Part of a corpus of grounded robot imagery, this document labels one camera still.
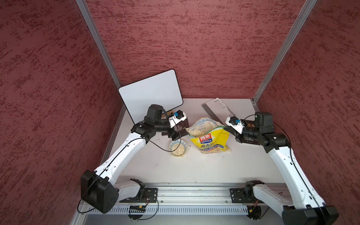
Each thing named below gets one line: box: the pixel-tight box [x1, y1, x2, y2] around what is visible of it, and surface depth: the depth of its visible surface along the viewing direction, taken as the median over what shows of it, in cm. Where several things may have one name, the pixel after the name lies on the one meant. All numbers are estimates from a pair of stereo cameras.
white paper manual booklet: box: [200, 97, 236, 125], surface depth 116 cm
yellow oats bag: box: [185, 117, 231, 154], surface depth 79 cm
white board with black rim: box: [118, 69, 184, 125], surface depth 91 cm
